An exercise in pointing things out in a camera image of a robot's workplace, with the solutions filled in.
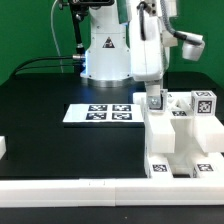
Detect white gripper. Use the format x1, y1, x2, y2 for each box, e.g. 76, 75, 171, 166
129, 13, 164, 108

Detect white tagged block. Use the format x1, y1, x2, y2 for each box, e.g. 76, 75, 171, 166
147, 89, 167, 111

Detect white long back beam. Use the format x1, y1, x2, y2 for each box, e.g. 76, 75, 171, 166
144, 111, 175, 154

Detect white long beam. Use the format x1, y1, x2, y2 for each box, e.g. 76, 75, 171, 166
192, 116, 224, 153
144, 111, 175, 154

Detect white small tagged cube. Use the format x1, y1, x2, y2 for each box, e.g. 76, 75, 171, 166
191, 90, 217, 116

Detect white long front beam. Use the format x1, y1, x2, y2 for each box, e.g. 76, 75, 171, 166
192, 116, 224, 153

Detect white chair seat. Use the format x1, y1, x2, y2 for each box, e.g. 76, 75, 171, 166
143, 109, 224, 179

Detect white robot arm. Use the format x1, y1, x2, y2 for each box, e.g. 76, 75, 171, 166
83, 0, 205, 110

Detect white marker tag board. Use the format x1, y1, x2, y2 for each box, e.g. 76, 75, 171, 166
63, 104, 143, 123

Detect white L-shaped fence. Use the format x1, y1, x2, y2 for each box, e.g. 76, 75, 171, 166
0, 174, 224, 208

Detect white block at left edge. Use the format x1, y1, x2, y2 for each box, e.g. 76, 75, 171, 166
0, 136, 6, 160

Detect black cables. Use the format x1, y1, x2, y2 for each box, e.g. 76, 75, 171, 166
9, 54, 86, 79

